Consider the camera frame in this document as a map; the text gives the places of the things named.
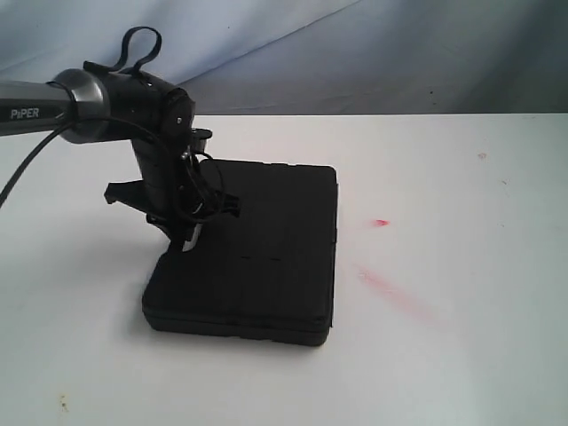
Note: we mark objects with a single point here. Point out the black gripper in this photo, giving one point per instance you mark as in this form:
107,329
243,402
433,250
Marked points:
181,187

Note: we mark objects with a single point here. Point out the black plastic carrying case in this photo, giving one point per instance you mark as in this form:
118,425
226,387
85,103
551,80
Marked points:
266,274

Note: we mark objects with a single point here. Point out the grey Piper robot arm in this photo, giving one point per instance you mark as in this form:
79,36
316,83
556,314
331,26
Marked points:
155,116

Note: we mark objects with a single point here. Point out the white backdrop cloth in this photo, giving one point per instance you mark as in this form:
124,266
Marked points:
312,57

